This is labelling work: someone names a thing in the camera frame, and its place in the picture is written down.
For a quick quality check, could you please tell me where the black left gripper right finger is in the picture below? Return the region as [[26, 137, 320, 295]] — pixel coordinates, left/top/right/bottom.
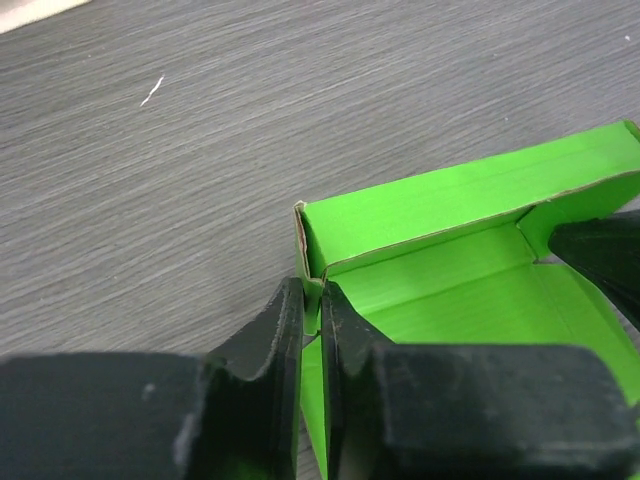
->
[[321, 282, 639, 479]]

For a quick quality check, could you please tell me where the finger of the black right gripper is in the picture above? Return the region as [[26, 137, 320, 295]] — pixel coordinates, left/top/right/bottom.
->
[[548, 210, 640, 327]]

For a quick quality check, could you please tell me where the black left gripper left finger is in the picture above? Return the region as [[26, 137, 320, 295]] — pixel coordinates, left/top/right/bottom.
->
[[1, 278, 304, 479]]

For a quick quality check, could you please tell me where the green paper box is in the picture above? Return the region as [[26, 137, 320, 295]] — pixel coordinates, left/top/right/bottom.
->
[[292, 118, 640, 480]]

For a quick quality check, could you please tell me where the beige canvas tote bag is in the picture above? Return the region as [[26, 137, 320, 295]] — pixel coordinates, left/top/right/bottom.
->
[[0, 0, 90, 34]]

